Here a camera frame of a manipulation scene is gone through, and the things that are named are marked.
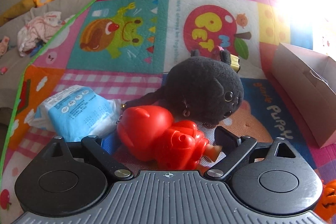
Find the pink cardboard box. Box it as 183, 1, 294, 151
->
272, 42, 336, 149

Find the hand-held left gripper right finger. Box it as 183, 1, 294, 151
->
205, 126, 303, 182

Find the grey sofa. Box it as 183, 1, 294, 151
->
0, 0, 105, 115

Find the blue tissue packet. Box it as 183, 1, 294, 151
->
28, 84, 122, 143

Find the small pink stuffed toy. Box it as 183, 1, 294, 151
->
0, 36, 11, 57

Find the pink white clothes pile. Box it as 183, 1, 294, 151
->
17, 10, 67, 57

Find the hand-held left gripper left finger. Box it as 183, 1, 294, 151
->
39, 134, 134, 181

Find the colourful printed play mat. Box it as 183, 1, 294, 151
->
0, 0, 336, 224

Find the pink gold toy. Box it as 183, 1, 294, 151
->
213, 46, 241, 73

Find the orange pumpkin toy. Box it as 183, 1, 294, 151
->
313, 179, 336, 222

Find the black cat plush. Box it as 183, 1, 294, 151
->
126, 49, 245, 126

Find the long yellow plush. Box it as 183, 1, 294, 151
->
0, 0, 38, 25

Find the red toy figure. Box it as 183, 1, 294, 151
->
116, 105, 223, 170

